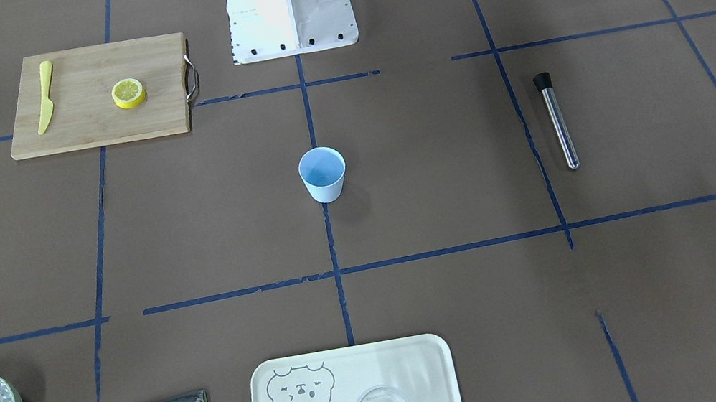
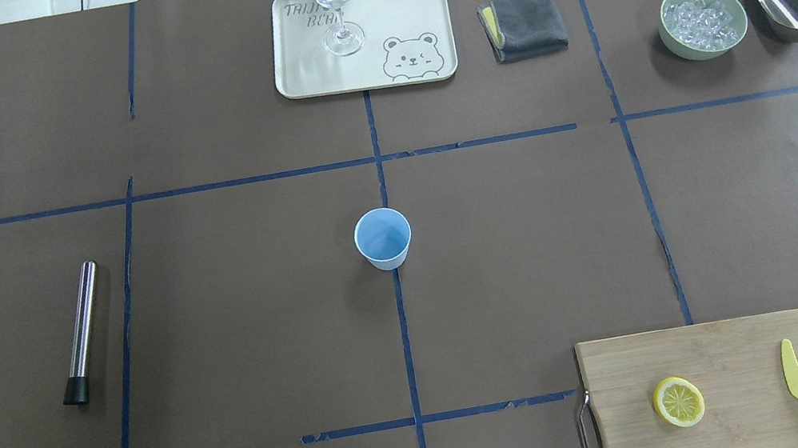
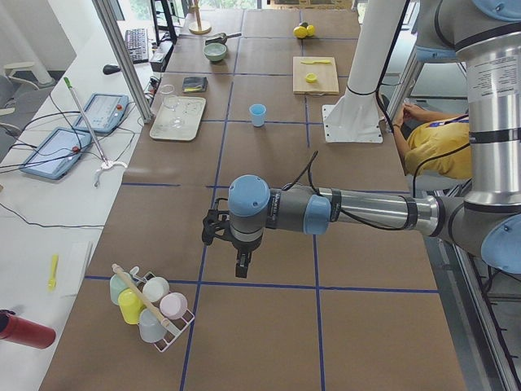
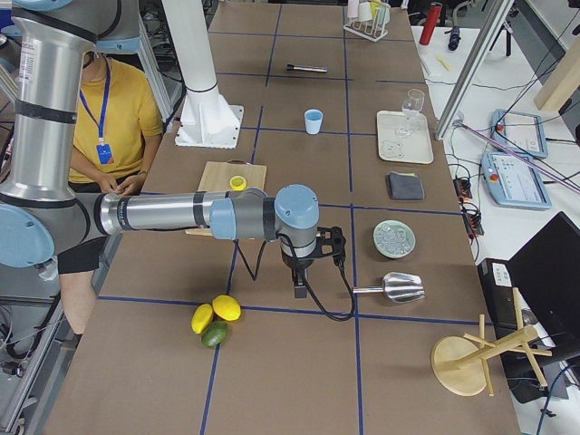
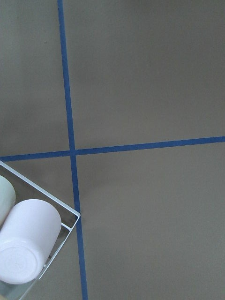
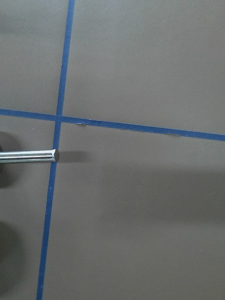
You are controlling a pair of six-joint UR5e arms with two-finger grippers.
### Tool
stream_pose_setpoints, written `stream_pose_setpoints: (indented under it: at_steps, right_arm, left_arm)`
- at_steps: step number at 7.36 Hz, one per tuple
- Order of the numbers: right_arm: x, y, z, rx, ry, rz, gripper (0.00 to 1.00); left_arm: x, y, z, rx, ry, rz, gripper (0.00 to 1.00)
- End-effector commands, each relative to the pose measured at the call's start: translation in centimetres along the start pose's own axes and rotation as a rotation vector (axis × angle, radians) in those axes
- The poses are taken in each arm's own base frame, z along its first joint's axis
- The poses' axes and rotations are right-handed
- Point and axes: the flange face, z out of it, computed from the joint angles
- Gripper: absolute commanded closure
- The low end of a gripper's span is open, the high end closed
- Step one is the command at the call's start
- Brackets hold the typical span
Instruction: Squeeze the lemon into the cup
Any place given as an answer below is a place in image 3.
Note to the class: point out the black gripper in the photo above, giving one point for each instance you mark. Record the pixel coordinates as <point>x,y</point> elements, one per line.
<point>245,248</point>

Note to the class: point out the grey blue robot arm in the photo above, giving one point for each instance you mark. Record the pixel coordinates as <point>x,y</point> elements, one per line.
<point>485,36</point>

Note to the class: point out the pink cup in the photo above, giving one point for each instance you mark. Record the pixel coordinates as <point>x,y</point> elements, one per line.
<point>173,305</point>

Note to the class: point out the white cup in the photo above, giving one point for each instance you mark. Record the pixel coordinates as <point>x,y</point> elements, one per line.
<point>155,289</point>

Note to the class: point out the pale blue cup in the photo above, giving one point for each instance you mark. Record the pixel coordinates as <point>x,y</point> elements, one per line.
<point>150,329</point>

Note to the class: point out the yellow cup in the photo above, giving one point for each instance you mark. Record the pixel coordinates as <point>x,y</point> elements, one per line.
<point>130,306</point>

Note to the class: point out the mint green cup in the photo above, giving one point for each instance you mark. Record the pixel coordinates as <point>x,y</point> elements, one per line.
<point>116,287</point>

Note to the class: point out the light blue plastic cup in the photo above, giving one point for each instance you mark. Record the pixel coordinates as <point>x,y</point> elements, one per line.
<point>257,112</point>

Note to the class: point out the wooden muddler stick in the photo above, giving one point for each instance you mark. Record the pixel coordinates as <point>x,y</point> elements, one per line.
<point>165,323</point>

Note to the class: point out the cream bear tray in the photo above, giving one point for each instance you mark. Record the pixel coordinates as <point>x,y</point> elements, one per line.
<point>190,109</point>

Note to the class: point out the clear wine glass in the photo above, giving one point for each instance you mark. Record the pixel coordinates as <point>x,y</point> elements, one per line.
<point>170,100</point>

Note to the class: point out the grey yellow folded cloth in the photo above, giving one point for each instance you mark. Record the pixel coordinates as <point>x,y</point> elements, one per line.
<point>194,85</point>

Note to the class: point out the bamboo cutting board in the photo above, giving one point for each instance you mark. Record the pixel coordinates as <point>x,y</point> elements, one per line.
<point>327,78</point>

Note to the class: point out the yellow plastic spoon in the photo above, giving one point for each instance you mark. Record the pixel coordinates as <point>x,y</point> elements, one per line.
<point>51,284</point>

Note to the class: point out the far blue teach pendant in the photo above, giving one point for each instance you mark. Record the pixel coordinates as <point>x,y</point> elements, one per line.
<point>106,111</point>

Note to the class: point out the blue teach pendant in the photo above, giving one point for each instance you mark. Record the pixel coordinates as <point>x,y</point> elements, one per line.
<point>57,153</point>
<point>106,111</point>

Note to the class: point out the yellow plastic knife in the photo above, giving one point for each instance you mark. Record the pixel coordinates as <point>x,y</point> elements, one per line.
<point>316,61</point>

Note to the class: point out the green bowl with ice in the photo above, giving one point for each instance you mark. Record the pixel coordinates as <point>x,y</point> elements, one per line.
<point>215,52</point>

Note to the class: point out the near blue teach pendant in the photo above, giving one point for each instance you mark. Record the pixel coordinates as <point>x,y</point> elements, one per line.
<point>57,153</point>

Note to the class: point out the person in yellow shirt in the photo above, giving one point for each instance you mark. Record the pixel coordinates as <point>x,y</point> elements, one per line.
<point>432,141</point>

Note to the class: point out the metal ice scoop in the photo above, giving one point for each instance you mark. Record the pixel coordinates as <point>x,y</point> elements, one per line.
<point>221,38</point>

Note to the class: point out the wooden stand with base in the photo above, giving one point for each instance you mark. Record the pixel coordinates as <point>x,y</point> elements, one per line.
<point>199,26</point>

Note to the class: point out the black computer mouse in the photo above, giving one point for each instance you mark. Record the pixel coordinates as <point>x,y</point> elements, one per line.
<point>109,69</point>

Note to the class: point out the whole yellow lemons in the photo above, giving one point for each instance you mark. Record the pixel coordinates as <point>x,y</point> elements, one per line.
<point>304,30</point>

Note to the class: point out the red water bottle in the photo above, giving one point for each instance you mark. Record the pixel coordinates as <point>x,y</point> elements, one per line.
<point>24,332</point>

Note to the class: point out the black keyboard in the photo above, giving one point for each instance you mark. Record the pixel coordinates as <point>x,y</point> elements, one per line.
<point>136,43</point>

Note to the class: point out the white wire cup rack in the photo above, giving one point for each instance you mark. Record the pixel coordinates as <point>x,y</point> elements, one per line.
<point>178,325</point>

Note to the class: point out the grabber stick green handle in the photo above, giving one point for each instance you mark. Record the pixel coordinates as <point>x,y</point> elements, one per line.
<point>106,164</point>

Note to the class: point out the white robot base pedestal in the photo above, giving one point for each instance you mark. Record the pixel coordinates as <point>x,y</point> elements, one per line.
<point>355,117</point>

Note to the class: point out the aluminium frame post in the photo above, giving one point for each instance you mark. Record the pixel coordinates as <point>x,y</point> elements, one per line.
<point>108,20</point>

